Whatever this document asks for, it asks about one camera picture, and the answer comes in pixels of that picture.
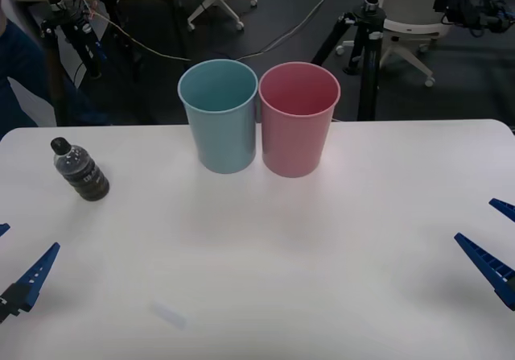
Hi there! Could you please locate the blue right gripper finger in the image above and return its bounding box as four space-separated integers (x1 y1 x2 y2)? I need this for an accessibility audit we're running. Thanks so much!
488 197 515 221
453 232 515 312

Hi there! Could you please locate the dark plastic bottle black cap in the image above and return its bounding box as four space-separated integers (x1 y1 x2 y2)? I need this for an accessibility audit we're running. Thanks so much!
50 136 111 203

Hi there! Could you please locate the person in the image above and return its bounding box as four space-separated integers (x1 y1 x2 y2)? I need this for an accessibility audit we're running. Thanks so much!
0 0 57 128

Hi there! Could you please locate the white office chair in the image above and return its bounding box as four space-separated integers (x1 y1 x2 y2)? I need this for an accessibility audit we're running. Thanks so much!
334 0 452 88

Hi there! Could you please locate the pink plastic bin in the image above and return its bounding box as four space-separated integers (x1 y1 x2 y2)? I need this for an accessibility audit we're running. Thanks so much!
258 61 342 179

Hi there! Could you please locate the pale blue plastic bin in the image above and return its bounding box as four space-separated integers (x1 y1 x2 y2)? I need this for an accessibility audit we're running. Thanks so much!
177 58 259 175

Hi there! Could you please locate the black camera tripod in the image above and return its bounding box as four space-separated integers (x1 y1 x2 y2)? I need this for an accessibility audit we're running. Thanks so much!
311 0 388 122
39 0 144 127

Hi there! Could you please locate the pale floor cable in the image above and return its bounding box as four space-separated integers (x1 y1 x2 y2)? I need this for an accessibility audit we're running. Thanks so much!
80 0 348 63

